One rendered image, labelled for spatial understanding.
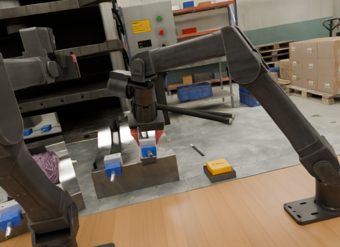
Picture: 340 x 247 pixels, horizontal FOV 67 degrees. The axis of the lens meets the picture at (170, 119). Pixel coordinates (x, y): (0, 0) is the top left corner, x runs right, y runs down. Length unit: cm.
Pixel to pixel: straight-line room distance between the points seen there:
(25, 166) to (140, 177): 43
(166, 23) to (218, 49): 107
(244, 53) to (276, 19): 760
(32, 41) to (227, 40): 43
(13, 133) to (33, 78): 18
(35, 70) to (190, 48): 33
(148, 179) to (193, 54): 41
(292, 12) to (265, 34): 89
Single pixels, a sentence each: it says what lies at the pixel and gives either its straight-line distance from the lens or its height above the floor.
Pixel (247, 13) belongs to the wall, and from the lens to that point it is 788.
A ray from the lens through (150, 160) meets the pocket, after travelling 84.
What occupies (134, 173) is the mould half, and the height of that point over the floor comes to 86.
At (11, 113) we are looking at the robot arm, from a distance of 41.
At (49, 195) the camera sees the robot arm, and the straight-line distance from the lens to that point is 53.
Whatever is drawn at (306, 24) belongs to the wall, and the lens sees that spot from 851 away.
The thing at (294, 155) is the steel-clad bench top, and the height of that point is 80.
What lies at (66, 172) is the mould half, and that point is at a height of 87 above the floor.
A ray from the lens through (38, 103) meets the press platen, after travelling 164.
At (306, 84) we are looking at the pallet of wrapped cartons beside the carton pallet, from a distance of 505.
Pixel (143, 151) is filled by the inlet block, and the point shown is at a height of 93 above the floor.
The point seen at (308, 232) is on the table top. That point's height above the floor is 80.
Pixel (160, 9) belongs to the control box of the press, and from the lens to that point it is 163.
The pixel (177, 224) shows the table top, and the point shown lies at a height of 80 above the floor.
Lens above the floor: 121
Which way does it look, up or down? 15 degrees down
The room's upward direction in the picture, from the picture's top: 10 degrees counter-clockwise
